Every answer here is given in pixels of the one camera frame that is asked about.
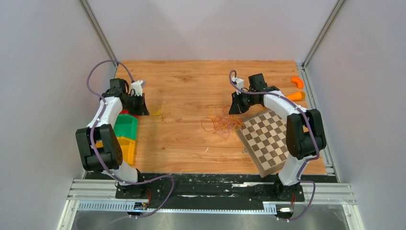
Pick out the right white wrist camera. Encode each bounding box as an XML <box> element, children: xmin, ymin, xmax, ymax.
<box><xmin>232</xmin><ymin>77</ymin><xmax>244</xmax><ymax>95</ymax></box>

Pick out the green plastic bin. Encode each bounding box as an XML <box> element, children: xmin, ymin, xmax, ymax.
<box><xmin>113</xmin><ymin>114</ymin><xmax>138</xmax><ymax>140</ymax></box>

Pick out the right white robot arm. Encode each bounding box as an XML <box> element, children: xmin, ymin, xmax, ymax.
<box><xmin>228</xmin><ymin>70</ymin><xmax>327</xmax><ymax>200</ymax></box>

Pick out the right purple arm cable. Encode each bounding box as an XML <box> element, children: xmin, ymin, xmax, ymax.
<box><xmin>228</xmin><ymin>70</ymin><xmax>321</xmax><ymax>222</ymax></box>

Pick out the yellow plastic bin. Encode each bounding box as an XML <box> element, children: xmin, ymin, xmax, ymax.
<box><xmin>89</xmin><ymin>135</ymin><xmax>136</xmax><ymax>170</ymax></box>

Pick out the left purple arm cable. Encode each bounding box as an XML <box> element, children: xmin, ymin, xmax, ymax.
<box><xmin>86</xmin><ymin>60</ymin><xmax>176</xmax><ymax>219</ymax></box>

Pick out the wooden chessboard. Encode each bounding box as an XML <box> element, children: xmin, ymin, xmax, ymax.
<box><xmin>236</xmin><ymin>109</ymin><xmax>289</xmax><ymax>178</ymax></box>

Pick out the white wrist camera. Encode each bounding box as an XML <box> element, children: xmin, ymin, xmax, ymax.
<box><xmin>232</xmin><ymin>77</ymin><xmax>244</xmax><ymax>95</ymax></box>
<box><xmin>130</xmin><ymin>80</ymin><xmax>146</xmax><ymax>96</ymax></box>

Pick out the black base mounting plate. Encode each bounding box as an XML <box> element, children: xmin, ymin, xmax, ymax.
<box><xmin>114</xmin><ymin>173</ymin><xmax>304</xmax><ymax>210</ymax></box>

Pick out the orange purple cable bundle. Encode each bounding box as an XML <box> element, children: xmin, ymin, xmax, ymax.
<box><xmin>201</xmin><ymin>104</ymin><xmax>246</xmax><ymax>140</ymax></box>

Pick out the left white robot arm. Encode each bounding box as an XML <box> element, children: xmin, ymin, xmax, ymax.
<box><xmin>75</xmin><ymin>78</ymin><xmax>149</xmax><ymax>198</ymax></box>

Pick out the orange curved pipe piece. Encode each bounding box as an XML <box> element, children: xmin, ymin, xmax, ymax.
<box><xmin>291</xmin><ymin>77</ymin><xmax>304</xmax><ymax>89</ymax></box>

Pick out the red plastic bin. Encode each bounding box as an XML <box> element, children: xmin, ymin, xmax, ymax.
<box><xmin>120</xmin><ymin>109</ymin><xmax>139</xmax><ymax>118</ymax></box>

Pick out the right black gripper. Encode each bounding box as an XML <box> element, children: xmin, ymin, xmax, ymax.
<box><xmin>229</xmin><ymin>90</ymin><xmax>259</xmax><ymax>115</ymax></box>

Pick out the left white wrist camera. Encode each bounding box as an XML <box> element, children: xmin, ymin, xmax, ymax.
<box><xmin>130</xmin><ymin>80</ymin><xmax>146</xmax><ymax>96</ymax></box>

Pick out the orange plastic carrot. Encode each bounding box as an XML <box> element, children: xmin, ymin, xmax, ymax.
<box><xmin>286</xmin><ymin>91</ymin><xmax>306</xmax><ymax>102</ymax></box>

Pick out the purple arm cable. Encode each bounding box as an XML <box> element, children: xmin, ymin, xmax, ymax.
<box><xmin>228</xmin><ymin>70</ymin><xmax>321</xmax><ymax>222</ymax></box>
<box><xmin>86</xmin><ymin>60</ymin><xmax>176</xmax><ymax>219</ymax></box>

